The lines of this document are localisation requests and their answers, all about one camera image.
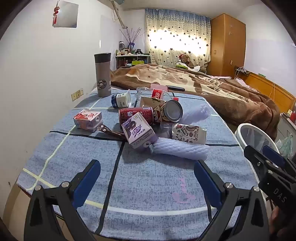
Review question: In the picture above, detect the shiny wall sheet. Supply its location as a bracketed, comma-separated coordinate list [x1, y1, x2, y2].
[53, 1, 79, 28]

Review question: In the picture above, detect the cluttered low shelf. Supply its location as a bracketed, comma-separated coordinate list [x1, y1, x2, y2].
[115, 54, 149, 69]

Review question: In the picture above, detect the pink pillow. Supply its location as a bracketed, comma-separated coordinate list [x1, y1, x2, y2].
[235, 78, 251, 88]

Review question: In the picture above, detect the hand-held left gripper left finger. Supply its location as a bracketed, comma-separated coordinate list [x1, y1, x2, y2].
[24, 159, 101, 241]

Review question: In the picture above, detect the green printed plastic bag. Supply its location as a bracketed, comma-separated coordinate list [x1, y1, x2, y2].
[276, 135, 295, 159]

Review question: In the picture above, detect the heart patterned curtain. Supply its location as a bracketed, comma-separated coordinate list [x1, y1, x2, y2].
[145, 8, 211, 67]

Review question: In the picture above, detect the red hanging ornament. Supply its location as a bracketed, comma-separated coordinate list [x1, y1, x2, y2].
[54, 0, 60, 25]

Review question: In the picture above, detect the white yogurt bottle blue label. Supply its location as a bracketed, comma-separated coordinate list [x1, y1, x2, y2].
[111, 89, 131, 108]

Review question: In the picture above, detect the power strip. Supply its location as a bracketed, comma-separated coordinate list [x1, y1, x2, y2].
[234, 65, 251, 75]

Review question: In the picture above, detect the pink milk carton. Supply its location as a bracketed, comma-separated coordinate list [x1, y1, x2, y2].
[73, 109, 103, 133]

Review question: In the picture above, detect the wrapped air conditioner pipe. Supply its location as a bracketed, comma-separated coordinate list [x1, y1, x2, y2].
[111, 1, 129, 29]

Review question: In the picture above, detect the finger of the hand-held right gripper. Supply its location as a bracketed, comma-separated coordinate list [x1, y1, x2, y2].
[262, 146, 296, 176]
[244, 146, 278, 183]

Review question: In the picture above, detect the wooden bed headboard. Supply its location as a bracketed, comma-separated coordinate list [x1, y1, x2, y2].
[233, 67, 296, 114]

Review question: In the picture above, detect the patterned tin can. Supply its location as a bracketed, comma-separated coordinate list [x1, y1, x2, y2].
[153, 100, 184, 123]

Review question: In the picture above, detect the doodle patterned paper cup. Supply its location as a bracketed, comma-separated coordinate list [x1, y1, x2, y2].
[171, 123, 207, 144]

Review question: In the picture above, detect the red soda can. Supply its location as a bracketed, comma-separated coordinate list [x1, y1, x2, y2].
[118, 107, 154, 127]

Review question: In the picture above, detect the clear plastic bottle red label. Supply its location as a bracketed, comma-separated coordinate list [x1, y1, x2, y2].
[136, 86, 179, 102]

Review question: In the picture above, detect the brown teddy bear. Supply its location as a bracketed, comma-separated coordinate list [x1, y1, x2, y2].
[178, 54, 196, 69]

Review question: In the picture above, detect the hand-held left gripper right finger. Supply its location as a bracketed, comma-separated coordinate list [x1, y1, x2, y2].
[194, 160, 270, 241]

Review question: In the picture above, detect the white round trash bin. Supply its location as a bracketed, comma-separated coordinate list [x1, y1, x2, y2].
[234, 123, 281, 160]

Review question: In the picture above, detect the blue checked tablecloth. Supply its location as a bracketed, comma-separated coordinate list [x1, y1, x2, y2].
[17, 89, 262, 235]

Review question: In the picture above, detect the wall socket plate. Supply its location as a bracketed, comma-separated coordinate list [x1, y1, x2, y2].
[71, 89, 84, 101]

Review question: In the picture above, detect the dried branch bouquet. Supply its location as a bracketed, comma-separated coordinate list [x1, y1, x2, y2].
[120, 27, 142, 47]

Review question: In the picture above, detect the wooden wardrobe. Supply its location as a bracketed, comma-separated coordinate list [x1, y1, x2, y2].
[206, 13, 246, 77]

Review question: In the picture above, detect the brown printed blanket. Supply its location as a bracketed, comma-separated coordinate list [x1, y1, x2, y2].
[110, 64, 281, 139]

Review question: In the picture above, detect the brown snack wrapper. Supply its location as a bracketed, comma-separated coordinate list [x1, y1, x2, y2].
[97, 124, 126, 138]

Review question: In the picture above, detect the grey thermos tumbler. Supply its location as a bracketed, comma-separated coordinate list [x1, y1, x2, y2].
[94, 53, 112, 98]

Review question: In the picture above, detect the person's right hand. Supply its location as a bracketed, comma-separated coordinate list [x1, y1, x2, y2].
[270, 206, 281, 232]

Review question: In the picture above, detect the grey bedside cabinet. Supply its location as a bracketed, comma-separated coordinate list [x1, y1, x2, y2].
[275, 112, 296, 149]

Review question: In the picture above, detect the long white foam net sleeve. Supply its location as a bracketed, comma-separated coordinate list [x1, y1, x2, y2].
[150, 137, 210, 161]

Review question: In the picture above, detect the purple milk carton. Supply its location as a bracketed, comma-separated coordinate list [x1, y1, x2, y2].
[121, 113, 159, 149]

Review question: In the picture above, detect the short white foam net sleeve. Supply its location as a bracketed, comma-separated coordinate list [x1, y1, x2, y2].
[181, 103, 212, 124]

